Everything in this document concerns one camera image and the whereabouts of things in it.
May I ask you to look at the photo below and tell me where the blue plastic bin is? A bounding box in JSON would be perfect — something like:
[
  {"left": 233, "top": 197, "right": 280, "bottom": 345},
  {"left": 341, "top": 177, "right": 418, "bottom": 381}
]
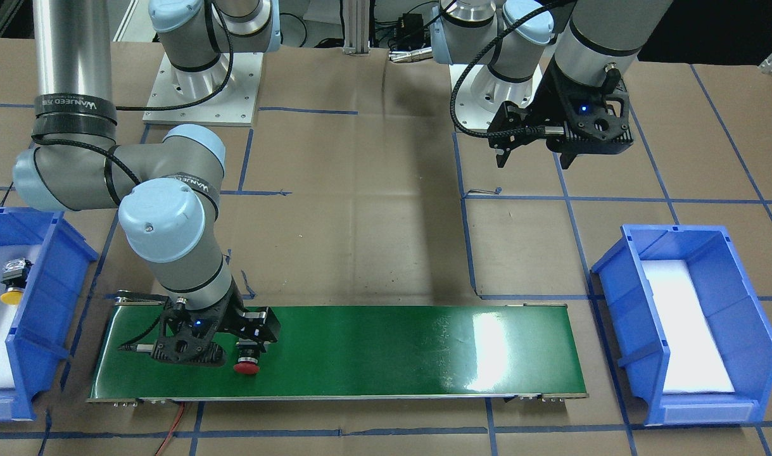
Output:
[
  {"left": 592, "top": 224, "right": 772, "bottom": 426},
  {"left": 0, "top": 207, "right": 98, "bottom": 422}
]

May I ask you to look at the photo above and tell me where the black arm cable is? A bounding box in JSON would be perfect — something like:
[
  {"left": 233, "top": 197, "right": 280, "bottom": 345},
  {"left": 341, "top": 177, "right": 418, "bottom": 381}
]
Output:
[
  {"left": 110, "top": 0, "right": 236, "bottom": 112},
  {"left": 449, "top": 0, "right": 579, "bottom": 140}
]

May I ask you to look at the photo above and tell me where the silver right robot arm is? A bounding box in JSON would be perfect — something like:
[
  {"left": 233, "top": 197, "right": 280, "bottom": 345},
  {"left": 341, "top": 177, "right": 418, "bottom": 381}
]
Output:
[{"left": 12, "top": 1, "right": 281, "bottom": 375}]

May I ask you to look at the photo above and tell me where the black wrist camera block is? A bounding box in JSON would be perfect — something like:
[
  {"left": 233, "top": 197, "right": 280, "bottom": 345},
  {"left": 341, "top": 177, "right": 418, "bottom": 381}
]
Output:
[{"left": 150, "top": 317, "right": 225, "bottom": 367}]

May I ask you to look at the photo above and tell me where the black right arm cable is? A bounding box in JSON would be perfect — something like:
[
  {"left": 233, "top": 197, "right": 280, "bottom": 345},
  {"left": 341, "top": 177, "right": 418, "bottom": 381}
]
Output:
[{"left": 110, "top": 0, "right": 236, "bottom": 112}]

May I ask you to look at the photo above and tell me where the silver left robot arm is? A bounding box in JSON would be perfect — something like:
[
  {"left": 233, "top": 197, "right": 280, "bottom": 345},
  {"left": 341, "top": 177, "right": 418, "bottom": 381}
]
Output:
[{"left": 429, "top": 1, "right": 671, "bottom": 168}]

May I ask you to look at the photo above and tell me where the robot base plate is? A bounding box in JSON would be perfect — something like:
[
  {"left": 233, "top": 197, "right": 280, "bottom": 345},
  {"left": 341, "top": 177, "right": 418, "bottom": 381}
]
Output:
[
  {"left": 142, "top": 53, "right": 264, "bottom": 127},
  {"left": 455, "top": 65, "right": 542, "bottom": 132}
]

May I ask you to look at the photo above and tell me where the red mushroom push button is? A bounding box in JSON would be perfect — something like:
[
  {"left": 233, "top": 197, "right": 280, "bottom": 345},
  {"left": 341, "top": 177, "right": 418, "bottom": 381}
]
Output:
[{"left": 233, "top": 339, "right": 265, "bottom": 376}]

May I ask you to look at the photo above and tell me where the yellow mushroom push button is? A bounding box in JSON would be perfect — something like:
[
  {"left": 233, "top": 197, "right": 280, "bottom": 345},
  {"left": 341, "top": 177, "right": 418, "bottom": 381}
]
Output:
[{"left": 0, "top": 257, "right": 33, "bottom": 305}]

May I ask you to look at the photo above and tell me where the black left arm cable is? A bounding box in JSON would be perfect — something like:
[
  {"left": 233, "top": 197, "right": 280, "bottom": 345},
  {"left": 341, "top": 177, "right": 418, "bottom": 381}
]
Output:
[{"left": 449, "top": 0, "right": 579, "bottom": 140}]

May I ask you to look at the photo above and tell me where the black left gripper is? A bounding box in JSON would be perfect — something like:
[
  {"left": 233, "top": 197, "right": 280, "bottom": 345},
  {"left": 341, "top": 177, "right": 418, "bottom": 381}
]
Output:
[{"left": 487, "top": 61, "right": 635, "bottom": 170}]

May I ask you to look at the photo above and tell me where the green conveyor belt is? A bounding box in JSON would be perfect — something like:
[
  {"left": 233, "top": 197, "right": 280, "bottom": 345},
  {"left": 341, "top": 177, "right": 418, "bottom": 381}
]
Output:
[{"left": 89, "top": 304, "right": 588, "bottom": 402}]

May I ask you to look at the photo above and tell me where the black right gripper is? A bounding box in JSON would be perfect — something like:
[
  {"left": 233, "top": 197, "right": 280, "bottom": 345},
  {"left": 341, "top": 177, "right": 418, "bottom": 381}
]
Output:
[{"left": 150, "top": 282, "right": 281, "bottom": 367}]

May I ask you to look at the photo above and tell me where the aluminium frame post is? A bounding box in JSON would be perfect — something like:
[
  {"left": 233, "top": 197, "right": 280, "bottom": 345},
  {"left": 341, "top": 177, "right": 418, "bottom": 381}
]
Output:
[{"left": 340, "top": 1, "right": 374, "bottom": 55}]

